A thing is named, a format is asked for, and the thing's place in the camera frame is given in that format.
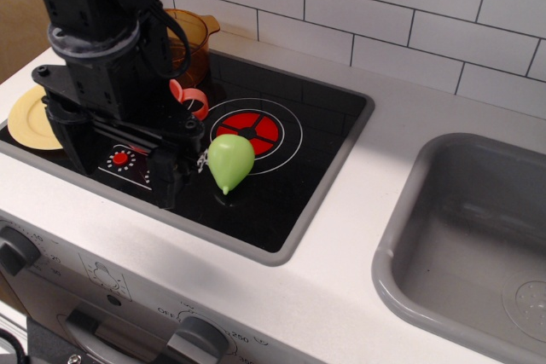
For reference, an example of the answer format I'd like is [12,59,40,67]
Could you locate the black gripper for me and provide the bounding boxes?
[32,18,204,210]

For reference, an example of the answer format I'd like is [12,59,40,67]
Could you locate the red plastic cup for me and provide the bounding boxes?
[169,79,209,120]

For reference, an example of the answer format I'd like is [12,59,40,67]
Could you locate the yellow plastic plate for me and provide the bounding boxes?
[8,85,62,151]

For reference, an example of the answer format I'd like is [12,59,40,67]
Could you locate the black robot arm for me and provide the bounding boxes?
[32,0,205,209]

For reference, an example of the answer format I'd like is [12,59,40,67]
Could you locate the green plastic pear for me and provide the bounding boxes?
[207,134,255,195]

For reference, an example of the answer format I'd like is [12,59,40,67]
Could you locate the grey left oven knob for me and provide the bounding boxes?
[1,226,41,276]

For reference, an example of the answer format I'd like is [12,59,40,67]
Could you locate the grey oven knob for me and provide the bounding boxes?
[1,226,41,276]
[166,316,229,364]

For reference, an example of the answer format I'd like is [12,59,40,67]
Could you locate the amber transparent pot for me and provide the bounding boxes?
[166,9,220,88]

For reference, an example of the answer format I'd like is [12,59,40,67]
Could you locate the wooden side panel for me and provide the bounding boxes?
[1,0,49,81]

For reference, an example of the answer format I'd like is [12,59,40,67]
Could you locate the black toy stove top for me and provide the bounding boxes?
[1,52,375,266]

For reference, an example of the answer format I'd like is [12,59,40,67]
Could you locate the grey centre oven knob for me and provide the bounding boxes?
[166,316,229,364]

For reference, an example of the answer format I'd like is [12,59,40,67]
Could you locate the grey plastic sink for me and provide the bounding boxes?
[372,134,545,363]

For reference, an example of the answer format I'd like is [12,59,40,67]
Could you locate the grey oven door handle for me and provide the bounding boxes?
[64,310,180,363]

